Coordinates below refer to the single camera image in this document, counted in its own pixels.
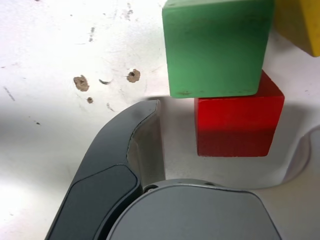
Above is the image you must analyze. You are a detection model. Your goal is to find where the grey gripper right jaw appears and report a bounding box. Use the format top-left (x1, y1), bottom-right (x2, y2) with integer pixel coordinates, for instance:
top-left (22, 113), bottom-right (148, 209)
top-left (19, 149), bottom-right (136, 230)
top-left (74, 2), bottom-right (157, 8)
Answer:
top-left (106, 128), bottom-right (320, 240)

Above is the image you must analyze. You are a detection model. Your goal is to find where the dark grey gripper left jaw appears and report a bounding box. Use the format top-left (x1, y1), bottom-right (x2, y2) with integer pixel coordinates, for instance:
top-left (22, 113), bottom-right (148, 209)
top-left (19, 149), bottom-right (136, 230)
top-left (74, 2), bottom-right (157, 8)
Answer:
top-left (46, 99), bottom-right (167, 240)

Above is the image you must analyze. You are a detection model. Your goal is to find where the red cube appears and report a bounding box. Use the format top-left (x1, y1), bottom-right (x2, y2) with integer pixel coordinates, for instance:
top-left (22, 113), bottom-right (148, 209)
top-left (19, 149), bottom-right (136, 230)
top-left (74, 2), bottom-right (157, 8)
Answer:
top-left (194, 69), bottom-right (286, 158)

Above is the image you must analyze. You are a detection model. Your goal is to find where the green cube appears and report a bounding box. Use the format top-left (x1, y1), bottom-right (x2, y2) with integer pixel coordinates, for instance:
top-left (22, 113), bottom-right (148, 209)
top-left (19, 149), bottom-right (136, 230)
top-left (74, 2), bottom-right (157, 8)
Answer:
top-left (161, 0), bottom-right (275, 99)

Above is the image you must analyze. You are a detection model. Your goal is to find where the yellow cube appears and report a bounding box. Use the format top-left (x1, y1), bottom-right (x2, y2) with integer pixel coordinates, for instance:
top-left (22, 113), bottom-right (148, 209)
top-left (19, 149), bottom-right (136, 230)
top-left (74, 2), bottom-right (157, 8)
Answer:
top-left (273, 0), bottom-right (320, 58)

